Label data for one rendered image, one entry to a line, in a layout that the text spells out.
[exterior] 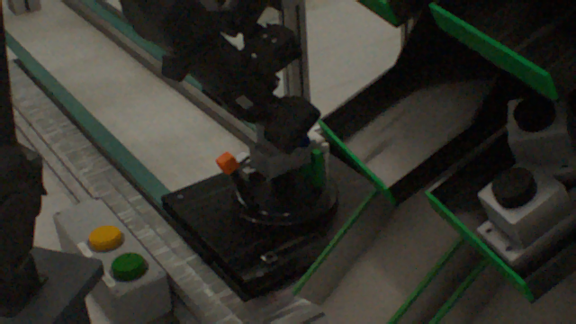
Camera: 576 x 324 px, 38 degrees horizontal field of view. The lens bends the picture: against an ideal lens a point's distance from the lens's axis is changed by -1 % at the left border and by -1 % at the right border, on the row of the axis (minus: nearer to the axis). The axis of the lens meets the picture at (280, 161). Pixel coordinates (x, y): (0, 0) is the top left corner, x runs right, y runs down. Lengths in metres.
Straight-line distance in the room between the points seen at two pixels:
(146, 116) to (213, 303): 0.56
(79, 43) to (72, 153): 0.52
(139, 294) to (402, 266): 0.33
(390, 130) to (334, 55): 0.97
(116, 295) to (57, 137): 0.41
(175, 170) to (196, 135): 0.10
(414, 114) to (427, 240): 0.14
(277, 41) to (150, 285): 0.32
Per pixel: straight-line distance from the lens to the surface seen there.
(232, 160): 1.01
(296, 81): 1.26
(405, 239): 0.87
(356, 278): 0.89
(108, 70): 1.65
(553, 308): 0.77
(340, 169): 1.16
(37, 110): 1.45
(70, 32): 1.85
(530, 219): 0.60
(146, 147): 1.37
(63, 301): 0.87
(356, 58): 1.72
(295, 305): 0.96
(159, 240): 1.09
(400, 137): 0.77
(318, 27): 1.87
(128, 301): 1.03
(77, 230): 1.13
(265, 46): 0.98
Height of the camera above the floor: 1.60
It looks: 32 degrees down
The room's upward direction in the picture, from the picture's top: 4 degrees counter-clockwise
